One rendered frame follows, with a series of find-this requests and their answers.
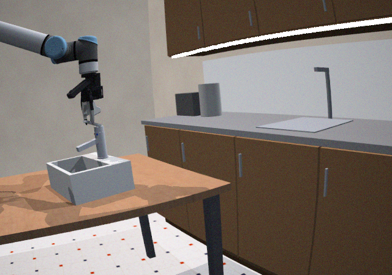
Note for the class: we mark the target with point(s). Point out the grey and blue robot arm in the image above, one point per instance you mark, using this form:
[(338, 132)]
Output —
[(55, 47)]

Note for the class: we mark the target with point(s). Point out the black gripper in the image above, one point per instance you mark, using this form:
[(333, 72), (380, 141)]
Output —
[(90, 93)]

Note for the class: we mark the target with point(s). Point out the grey mixer tap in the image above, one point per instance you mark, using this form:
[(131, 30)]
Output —
[(99, 141)]

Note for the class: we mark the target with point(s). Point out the grey square sink basin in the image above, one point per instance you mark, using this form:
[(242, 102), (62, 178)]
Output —
[(86, 178)]

